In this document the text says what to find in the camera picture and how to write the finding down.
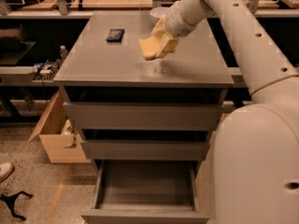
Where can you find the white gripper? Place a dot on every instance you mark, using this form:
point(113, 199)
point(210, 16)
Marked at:
point(177, 22)

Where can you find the yellow sponge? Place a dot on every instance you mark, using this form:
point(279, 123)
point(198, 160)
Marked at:
point(151, 47)

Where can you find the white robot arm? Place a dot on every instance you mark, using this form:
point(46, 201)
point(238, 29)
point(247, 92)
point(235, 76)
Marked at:
point(256, 152)

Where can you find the grey top drawer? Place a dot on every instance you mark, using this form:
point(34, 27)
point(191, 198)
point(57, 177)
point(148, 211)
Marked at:
point(144, 117)

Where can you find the grey drawer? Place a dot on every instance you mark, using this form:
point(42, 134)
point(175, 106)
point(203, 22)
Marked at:
point(145, 192)
point(145, 151)
point(144, 117)

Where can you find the grey drawer cabinet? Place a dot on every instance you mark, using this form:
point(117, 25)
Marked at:
point(101, 72)

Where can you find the grey middle drawer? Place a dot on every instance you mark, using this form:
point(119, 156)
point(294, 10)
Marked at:
point(145, 151)

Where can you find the grey bottom drawer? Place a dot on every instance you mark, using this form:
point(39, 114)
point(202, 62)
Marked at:
point(145, 192)

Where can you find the white ceramic bowl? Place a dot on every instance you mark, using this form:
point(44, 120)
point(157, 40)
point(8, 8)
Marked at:
point(156, 13)

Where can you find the dark blue snack packet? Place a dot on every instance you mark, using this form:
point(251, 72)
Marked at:
point(115, 35)

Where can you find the small plastic bottle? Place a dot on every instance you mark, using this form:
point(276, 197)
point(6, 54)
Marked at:
point(63, 52)

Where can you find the patterned black tray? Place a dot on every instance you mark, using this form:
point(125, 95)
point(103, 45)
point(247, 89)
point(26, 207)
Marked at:
point(48, 70)

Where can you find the open cardboard box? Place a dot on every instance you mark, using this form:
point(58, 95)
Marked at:
point(61, 144)

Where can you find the white red shoe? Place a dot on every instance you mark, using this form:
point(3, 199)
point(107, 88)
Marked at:
point(6, 169)

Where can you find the black chair base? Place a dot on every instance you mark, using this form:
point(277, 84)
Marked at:
point(10, 202)

